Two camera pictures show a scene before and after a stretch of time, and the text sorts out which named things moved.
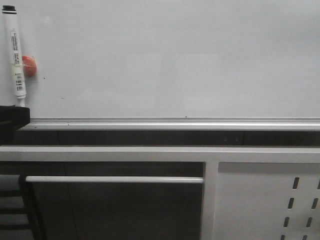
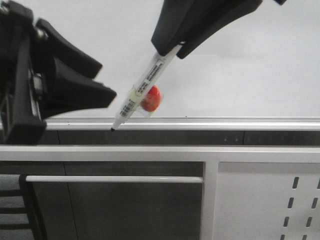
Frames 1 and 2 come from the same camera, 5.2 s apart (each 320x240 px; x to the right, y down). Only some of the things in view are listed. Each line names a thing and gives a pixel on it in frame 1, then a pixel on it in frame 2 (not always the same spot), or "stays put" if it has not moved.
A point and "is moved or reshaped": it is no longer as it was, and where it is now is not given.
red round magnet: x=30 y=66 is moved or reshaped
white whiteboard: x=167 y=65 stays put
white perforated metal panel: x=267 y=201 stays put
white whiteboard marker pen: x=11 y=24 is moved or reshaped
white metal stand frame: x=211 y=156 stays put
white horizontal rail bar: x=114 y=179 stays put
